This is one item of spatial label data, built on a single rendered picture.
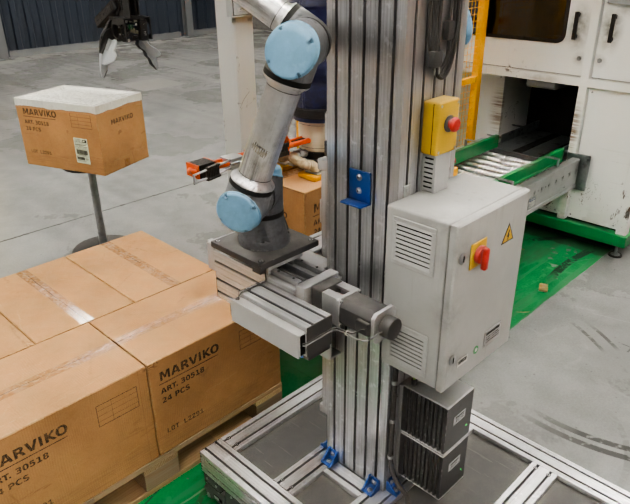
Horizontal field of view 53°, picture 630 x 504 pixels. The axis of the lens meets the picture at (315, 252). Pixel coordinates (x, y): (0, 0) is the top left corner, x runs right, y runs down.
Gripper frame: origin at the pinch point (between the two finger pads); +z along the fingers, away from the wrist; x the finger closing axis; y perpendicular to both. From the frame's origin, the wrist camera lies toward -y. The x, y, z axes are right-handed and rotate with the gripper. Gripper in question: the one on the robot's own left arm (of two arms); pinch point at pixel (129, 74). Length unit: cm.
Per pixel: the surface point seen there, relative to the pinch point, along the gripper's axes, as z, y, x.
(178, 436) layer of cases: 134, -16, 9
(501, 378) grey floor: 152, 40, 145
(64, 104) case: 51, -202, 71
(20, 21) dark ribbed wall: 93, -1082, 404
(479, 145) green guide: 90, -59, 276
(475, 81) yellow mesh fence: 54, -78, 296
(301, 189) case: 57, -21, 79
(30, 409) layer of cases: 98, -22, -36
